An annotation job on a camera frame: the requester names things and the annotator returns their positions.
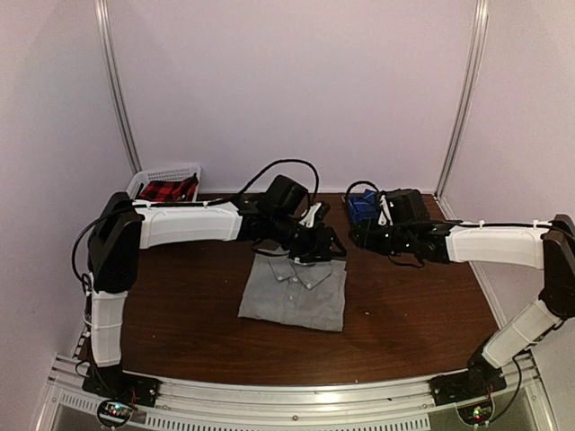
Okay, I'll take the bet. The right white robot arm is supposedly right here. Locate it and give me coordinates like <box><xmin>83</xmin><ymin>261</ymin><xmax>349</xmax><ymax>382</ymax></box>
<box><xmin>343</xmin><ymin>185</ymin><xmax>574</xmax><ymax>397</ymax></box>

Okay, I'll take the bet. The aluminium front rail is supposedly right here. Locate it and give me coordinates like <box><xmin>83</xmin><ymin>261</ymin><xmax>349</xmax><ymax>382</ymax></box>
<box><xmin>31</xmin><ymin>355</ymin><xmax>559</xmax><ymax>430</ymax></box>

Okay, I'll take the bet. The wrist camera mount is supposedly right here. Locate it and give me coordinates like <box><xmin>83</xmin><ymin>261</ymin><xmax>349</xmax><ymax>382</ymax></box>
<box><xmin>378</xmin><ymin>194</ymin><xmax>394</xmax><ymax>226</ymax></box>
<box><xmin>299</xmin><ymin>202</ymin><xmax>331</xmax><ymax>228</ymax></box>

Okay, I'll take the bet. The white plastic basket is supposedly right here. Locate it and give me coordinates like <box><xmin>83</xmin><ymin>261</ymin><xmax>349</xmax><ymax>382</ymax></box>
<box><xmin>126</xmin><ymin>163</ymin><xmax>202</xmax><ymax>201</ymax></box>

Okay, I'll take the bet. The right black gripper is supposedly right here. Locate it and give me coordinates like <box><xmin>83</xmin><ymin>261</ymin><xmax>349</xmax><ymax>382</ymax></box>
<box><xmin>349</xmin><ymin>218</ymin><xmax>414</xmax><ymax>257</ymax></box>

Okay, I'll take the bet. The right aluminium corner post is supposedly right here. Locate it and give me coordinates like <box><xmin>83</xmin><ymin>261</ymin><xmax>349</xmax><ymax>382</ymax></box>
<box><xmin>434</xmin><ymin>0</ymin><xmax>489</xmax><ymax>201</ymax></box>

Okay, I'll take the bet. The aluminium corner post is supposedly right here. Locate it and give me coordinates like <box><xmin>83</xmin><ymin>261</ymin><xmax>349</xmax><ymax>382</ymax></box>
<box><xmin>434</xmin><ymin>0</ymin><xmax>489</xmax><ymax>201</ymax></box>
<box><xmin>93</xmin><ymin>0</ymin><xmax>142</xmax><ymax>174</ymax></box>

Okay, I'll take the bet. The red black plaid shirt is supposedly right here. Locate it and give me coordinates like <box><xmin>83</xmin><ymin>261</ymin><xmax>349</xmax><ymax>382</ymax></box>
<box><xmin>137</xmin><ymin>174</ymin><xmax>199</xmax><ymax>202</ymax></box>

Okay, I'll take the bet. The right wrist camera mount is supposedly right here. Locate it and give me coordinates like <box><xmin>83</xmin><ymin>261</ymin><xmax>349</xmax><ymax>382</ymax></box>
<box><xmin>378</xmin><ymin>194</ymin><xmax>394</xmax><ymax>226</ymax></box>

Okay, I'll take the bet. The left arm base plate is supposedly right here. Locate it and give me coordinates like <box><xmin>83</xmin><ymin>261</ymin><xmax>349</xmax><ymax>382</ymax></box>
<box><xmin>82</xmin><ymin>374</ymin><xmax>160</xmax><ymax>408</ymax></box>

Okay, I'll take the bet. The grey long sleeve shirt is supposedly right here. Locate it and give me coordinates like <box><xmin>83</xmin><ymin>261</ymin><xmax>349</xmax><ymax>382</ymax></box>
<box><xmin>238</xmin><ymin>255</ymin><xmax>347</xmax><ymax>332</ymax></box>

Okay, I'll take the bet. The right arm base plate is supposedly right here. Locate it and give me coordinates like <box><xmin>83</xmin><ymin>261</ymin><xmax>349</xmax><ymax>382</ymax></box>
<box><xmin>429</xmin><ymin>370</ymin><xmax>507</xmax><ymax>406</ymax></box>

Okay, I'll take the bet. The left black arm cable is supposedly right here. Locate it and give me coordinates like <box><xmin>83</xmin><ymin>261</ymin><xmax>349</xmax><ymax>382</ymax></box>
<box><xmin>70</xmin><ymin>157</ymin><xmax>321</xmax><ymax>396</ymax></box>

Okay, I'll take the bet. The blue plaid shirt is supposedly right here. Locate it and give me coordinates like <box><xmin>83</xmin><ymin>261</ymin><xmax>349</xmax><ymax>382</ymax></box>
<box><xmin>343</xmin><ymin>189</ymin><xmax>381</xmax><ymax>230</ymax></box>

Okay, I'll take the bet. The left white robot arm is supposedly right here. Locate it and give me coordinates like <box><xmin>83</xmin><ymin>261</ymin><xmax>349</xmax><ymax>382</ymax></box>
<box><xmin>75</xmin><ymin>175</ymin><xmax>347</xmax><ymax>399</ymax></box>

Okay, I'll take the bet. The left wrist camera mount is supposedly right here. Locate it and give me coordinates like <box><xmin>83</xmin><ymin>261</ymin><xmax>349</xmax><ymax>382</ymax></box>
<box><xmin>299</xmin><ymin>202</ymin><xmax>331</xmax><ymax>228</ymax></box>

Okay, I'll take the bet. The left aluminium corner post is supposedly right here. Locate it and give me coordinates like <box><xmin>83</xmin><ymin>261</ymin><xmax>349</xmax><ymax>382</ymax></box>
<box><xmin>93</xmin><ymin>0</ymin><xmax>142</xmax><ymax>174</ymax></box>

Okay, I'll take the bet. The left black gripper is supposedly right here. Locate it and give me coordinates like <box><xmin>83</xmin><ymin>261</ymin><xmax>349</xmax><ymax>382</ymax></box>
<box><xmin>269</xmin><ymin>214</ymin><xmax>347</xmax><ymax>264</ymax></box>

